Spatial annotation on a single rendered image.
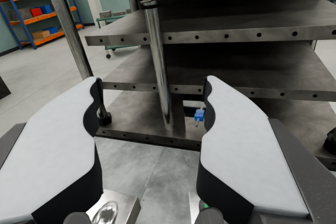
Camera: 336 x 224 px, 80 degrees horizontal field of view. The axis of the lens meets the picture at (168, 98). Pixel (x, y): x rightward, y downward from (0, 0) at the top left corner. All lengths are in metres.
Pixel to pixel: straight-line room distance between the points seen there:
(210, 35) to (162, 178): 0.60
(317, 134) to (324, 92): 0.26
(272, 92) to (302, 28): 0.27
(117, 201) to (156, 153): 0.29
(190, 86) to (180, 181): 0.42
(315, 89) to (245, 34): 0.36
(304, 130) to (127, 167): 0.84
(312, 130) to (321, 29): 0.51
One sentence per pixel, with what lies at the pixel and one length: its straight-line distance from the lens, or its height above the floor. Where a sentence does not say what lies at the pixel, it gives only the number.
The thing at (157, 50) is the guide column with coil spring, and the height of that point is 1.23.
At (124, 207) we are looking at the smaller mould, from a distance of 0.77.
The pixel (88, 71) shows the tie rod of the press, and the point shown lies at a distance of 1.11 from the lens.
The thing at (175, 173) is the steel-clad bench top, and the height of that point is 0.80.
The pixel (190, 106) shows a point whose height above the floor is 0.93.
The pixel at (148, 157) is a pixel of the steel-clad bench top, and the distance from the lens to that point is 0.97.
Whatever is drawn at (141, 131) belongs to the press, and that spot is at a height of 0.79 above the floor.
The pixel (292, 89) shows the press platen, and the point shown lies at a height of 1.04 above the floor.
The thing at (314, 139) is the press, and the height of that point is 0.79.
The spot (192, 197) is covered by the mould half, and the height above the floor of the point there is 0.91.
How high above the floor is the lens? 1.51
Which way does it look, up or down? 32 degrees down
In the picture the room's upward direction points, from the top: 9 degrees counter-clockwise
